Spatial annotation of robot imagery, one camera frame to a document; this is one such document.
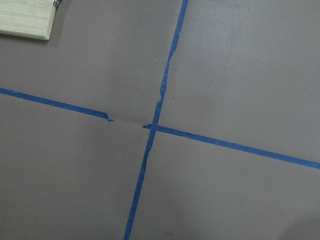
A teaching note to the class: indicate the wooden cutting board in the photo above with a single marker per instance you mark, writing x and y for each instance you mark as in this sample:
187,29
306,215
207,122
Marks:
28,18

